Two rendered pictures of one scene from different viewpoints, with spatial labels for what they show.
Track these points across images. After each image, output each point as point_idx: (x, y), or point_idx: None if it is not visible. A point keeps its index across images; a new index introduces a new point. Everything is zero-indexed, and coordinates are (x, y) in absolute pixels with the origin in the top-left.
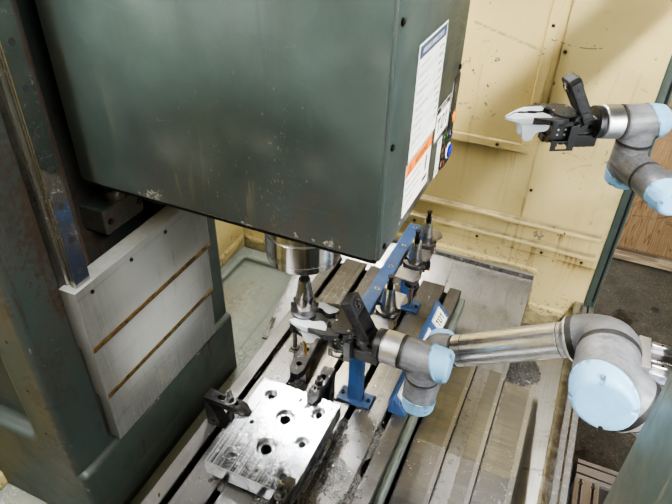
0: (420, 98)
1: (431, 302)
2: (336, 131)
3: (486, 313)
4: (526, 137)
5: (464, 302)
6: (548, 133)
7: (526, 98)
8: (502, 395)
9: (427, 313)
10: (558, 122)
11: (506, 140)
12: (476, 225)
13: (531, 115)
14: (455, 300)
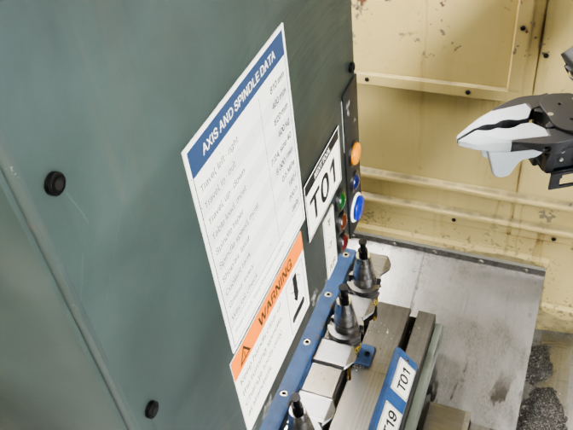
0: (230, 230)
1: (391, 341)
2: (10, 386)
3: (478, 334)
4: (501, 171)
5: (442, 329)
6: (544, 158)
7: (507, 19)
8: None
9: (385, 363)
10: (561, 145)
11: (482, 84)
12: (451, 206)
13: (506, 134)
14: (427, 334)
